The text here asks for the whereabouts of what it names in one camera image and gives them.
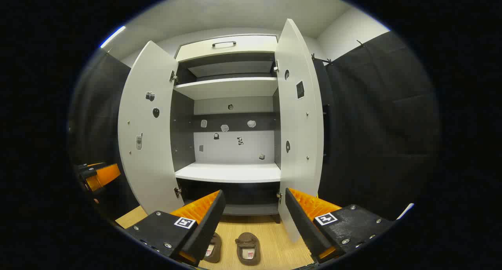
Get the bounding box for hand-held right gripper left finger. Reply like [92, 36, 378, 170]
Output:
[125, 190, 227, 267]

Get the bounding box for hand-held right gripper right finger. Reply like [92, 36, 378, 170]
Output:
[285, 188, 395, 263]

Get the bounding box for brown fuzzy shoe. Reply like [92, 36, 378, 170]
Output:
[235, 232, 261, 266]
[204, 233, 222, 263]

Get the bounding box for white cabinet drawer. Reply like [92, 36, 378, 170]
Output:
[175, 35, 279, 62]

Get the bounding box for ceiling strip light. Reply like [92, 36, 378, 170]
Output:
[100, 26, 127, 49]

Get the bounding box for black door handle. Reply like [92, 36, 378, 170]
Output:
[322, 104, 331, 164]

